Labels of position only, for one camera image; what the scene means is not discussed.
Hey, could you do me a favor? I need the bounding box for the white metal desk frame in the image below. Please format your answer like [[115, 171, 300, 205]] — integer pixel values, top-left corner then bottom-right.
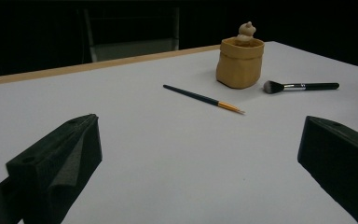
[[82, 7, 181, 63]]

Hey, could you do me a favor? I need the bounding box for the tan bag-shaped brush holder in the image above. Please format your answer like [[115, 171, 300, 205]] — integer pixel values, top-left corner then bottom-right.
[[215, 21, 266, 91]]

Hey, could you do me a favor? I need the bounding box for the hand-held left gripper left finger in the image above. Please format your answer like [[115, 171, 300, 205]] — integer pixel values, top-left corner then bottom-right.
[[6, 113, 103, 224]]

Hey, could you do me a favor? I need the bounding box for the black makeup brush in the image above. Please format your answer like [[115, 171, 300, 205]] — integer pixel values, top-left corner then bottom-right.
[[263, 79, 340, 95]]

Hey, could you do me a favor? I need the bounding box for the white table board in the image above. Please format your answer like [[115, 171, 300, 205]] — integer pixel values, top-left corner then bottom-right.
[[0, 40, 358, 224]]

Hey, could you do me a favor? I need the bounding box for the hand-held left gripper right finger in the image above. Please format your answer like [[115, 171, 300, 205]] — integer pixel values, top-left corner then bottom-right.
[[297, 115, 358, 224]]

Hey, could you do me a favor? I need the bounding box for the thin black paintbrush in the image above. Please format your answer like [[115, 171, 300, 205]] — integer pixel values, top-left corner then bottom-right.
[[162, 84, 246, 116]]

